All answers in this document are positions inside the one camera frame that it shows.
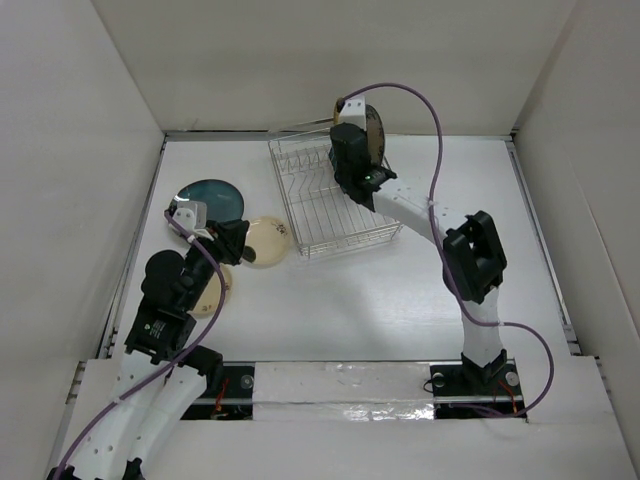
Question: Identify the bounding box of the cream plate with black blotch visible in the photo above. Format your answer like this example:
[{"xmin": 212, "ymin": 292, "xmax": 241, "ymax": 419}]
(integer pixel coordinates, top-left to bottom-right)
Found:
[{"xmin": 242, "ymin": 216, "xmax": 292, "ymax": 268}]

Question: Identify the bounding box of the woven bamboo round plate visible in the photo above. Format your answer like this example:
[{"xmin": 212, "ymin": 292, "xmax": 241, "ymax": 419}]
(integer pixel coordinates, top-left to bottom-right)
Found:
[{"xmin": 333, "ymin": 98, "xmax": 345, "ymax": 125}]

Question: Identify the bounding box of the round teal glazed plate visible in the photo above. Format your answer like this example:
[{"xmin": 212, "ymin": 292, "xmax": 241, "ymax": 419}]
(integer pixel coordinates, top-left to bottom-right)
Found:
[{"xmin": 171, "ymin": 179, "xmax": 244, "ymax": 229}]

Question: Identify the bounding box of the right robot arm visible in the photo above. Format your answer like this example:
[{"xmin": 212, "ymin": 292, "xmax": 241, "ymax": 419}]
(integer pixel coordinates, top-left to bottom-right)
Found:
[{"xmin": 329, "ymin": 123, "xmax": 507, "ymax": 393}]

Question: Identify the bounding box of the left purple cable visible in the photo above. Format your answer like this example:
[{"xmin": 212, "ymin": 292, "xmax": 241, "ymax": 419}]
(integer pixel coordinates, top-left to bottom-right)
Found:
[{"xmin": 49, "ymin": 209, "xmax": 229, "ymax": 480}]

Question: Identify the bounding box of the blue floral white plate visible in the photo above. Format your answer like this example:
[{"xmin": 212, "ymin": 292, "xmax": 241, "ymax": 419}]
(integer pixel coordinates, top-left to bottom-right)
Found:
[{"xmin": 365, "ymin": 104, "xmax": 385, "ymax": 166}]

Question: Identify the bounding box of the wire dish rack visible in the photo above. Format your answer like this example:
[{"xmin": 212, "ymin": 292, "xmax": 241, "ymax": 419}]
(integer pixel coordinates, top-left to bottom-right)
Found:
[{"xmin": 268, "ymin": 118, "xmax": 402, "ymax": 259}]

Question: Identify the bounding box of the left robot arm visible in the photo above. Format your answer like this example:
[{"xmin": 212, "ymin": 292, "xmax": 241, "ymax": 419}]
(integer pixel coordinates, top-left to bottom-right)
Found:
[{"xmin": 48, "ymin": 214, "xmax": 250, "ymax": 479}]

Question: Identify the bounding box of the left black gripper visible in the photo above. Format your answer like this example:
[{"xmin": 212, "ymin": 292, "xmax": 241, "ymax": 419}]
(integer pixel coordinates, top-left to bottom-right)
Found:
[{"xmin": 182, "ymin": 218, "xmax": 249, "ymax": 309}]

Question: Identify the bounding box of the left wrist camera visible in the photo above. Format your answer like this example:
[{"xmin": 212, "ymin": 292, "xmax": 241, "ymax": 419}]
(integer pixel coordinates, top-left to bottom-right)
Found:
[{"xmin": 167, "ymin": 199, "xmax": 213, "ymax": 243}]

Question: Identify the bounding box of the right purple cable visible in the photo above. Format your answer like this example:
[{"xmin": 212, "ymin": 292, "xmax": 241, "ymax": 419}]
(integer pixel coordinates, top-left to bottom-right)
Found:
[{"xmin": 339, "ymin": 82, "xmax": 556, "ymax": 419}]

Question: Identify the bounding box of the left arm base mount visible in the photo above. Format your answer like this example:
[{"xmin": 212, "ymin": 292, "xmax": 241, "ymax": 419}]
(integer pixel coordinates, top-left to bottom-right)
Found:
[{"xmin": 189, "ymin": 362, "xmax": 256, "ymax": 421}]

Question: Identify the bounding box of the cream plate with small flowers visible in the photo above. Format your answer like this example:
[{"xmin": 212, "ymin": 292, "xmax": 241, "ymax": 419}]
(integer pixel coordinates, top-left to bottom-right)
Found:
[{"xmin": 189, "ymin": 265, "xmax": 233, "ymax": 317}]

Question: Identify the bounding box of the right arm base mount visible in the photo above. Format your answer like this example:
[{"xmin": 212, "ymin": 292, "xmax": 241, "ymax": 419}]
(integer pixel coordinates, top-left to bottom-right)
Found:
[{"xmin": 423, "ymin": 363, "xmax": 525, "ymax": 420}]

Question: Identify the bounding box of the purple cable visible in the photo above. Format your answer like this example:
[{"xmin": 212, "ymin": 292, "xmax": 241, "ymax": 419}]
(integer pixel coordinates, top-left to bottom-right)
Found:
[
  {"xmin": 339, "ymin": 82, "xmax": 556, "ymax": 419},
  {"xmin": 49, "ymin": 209, "xmax": 229, "ymax": 480}
]

